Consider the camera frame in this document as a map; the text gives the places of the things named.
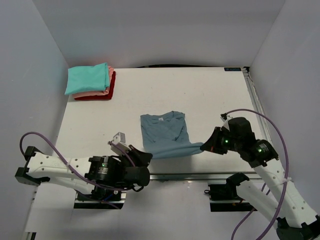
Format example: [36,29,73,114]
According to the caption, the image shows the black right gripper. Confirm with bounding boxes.
[200,126,241,155]

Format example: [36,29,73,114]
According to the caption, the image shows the blue t shirt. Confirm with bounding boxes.
[140,111,203,159]

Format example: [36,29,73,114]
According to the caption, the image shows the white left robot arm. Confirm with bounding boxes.
[15,142,153,200]

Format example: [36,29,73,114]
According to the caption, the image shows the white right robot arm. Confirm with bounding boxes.
[201,117,320,240]

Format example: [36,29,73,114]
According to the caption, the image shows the blue label sticker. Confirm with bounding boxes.
[224,67,242,72]

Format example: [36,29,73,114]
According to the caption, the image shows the red folded t shirt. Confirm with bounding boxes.
[72,68,116,101]

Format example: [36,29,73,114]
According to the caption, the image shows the pink folded t shirt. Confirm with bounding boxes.
[72,66,115,99]

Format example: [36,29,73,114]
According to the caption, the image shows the teal folded t shirt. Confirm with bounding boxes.
[64,63,110,95]

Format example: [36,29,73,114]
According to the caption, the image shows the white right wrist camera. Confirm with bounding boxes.
[220,113,232,131]

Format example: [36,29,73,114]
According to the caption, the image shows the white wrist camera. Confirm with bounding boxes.
[220,113,232,131]
[108,132,130,155]

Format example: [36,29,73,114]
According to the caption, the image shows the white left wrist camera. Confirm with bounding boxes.
[108,132,130,155]

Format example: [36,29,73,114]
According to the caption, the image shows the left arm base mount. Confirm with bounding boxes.
[73,190,126,210]

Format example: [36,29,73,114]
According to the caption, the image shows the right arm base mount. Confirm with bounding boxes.
[204,184,254,213]

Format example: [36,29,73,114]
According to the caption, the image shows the aluminium table frame rail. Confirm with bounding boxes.
[241,66,283,180]

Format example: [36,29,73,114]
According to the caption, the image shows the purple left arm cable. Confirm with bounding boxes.
[19,131,137,209]

